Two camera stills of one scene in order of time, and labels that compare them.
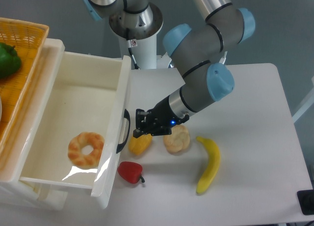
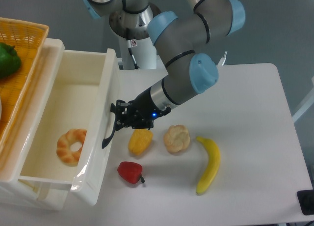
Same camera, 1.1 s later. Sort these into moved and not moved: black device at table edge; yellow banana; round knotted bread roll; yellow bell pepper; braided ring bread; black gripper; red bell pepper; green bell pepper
Moved: braided ring bread; black gripper
Not moved: round knotted bread roll; green bell pepper; red bell pepper; black device at table edge; yellow bell pepper; yellow banana
